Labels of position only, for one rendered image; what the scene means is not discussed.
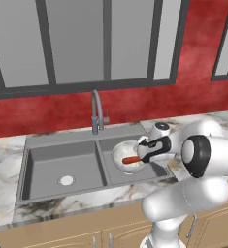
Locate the small grey framed window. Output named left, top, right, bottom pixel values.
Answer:
left=210, top=0, right=228, bottom=82

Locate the white sink drain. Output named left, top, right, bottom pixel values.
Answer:
left=57, top=174, right=77, bottom=187

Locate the orange carrot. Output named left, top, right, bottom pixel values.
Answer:
left=121, top=155, right=141, bottom=165

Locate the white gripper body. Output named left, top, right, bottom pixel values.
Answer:
left=136, top=135, right=152, bottom=160

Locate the grey faucet handle lever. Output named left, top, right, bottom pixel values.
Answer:
left=103, top=108, right=112, bottom=125

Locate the white marbled bowl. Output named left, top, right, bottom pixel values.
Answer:
left=111, top=139, right=148, bottom=175

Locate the grey arched faucet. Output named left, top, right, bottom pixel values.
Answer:
left=90, top=89, right=106, bottom=136

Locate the grey double basin sink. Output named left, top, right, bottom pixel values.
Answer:
left=15, top=123, right=179, bottom=207

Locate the large grey framed window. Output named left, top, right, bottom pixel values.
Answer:
left=0, top=0, right=190, bottom=101

